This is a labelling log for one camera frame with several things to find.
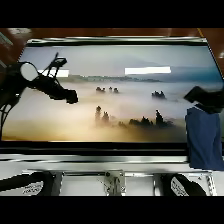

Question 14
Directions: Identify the silver frame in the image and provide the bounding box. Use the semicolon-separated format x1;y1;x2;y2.
0;35;224;197

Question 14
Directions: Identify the black cable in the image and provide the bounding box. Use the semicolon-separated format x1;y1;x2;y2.
0;102;12;141

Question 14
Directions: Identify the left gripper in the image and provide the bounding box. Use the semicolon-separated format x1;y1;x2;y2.
49;83;80;105

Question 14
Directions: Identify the blue garment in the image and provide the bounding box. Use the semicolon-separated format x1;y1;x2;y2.
184;106;224;172

